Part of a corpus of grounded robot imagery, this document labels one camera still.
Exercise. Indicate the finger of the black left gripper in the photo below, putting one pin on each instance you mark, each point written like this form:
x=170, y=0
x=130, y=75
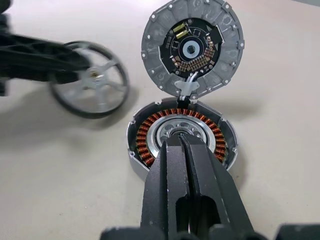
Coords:
x=37, y=72
x=37, y=51

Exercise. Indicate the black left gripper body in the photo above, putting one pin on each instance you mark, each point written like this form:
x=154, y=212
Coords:
x=3, y=85

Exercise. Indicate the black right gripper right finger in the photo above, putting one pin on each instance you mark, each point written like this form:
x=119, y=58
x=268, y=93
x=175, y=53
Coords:
x=212, y=180

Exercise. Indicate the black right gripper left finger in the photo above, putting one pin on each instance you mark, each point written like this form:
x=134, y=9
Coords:
x=172, y=180

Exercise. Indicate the silver spoked rotor black rim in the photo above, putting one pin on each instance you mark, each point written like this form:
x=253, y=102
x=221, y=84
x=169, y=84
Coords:
x=101, y=86

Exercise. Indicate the round grey hinged motor lid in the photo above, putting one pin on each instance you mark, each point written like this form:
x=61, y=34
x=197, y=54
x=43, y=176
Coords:
x=160, y=42

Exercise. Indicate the grey tape roll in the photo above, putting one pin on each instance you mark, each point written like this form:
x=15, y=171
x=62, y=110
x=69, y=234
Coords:
x=147, y=140

